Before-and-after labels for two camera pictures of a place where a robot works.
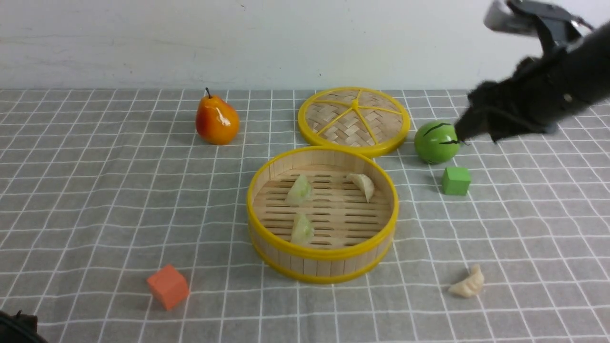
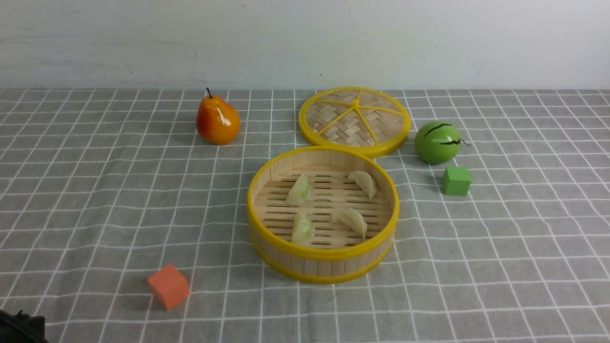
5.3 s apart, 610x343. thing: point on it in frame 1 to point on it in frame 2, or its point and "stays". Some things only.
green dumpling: (300, 193) stays
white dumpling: (470, 287) to (352, 218)
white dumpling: (365, 182) stays
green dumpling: (302, 231) stays
